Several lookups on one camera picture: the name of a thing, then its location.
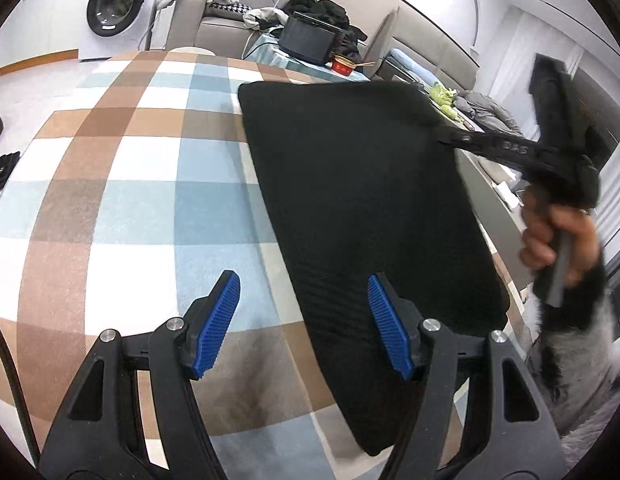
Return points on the light blue pillow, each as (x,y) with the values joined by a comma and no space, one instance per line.
(407,62)

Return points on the houndstooth pillow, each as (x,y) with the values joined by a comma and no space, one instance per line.
(230,7)

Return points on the grey padded headboard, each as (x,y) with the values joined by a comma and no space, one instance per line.
(430,40)

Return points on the checked blanket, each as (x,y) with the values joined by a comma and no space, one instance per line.
(140,210)

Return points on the teal checked tablecloth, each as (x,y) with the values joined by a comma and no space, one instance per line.
(270,52)

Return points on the green toy head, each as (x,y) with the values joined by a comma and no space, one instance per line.
(441,94)

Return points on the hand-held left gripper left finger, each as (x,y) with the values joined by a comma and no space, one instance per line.
(217,325)

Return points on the black countertop oven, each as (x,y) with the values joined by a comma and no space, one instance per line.
(307,40)

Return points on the grey sofa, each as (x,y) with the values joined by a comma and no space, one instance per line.
(215,30)

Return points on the black shirt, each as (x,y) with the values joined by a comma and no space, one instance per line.
(365,185)

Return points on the grey cabinet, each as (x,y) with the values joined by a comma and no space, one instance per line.
(495,220)

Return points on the white base cabinet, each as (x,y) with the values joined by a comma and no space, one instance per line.
(40,20)

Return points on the white washing machine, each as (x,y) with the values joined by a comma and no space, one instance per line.
(117,7)

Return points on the white cloth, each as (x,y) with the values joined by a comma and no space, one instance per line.
(262,17)

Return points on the small green toy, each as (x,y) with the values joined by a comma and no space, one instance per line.
(451,111)

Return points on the red bowl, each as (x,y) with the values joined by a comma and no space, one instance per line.
(344,67)

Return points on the person's right forearm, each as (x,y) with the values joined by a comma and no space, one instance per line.
(580,355)

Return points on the white round stool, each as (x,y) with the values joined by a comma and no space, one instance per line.
(192,50)

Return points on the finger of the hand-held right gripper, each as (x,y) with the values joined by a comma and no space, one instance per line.
(490,142)

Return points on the person's right hand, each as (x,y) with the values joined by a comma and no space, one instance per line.
(537,242)

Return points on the wooden chopsticks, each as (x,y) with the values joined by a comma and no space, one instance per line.
(366,64)

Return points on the grey clothes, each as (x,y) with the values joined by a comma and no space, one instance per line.
(490,110)

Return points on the pile of black clothes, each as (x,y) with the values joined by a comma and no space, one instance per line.
(325,10)

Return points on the black bag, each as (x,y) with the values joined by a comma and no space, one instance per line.
(5,170)

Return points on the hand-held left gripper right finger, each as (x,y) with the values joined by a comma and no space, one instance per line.
(390,332)

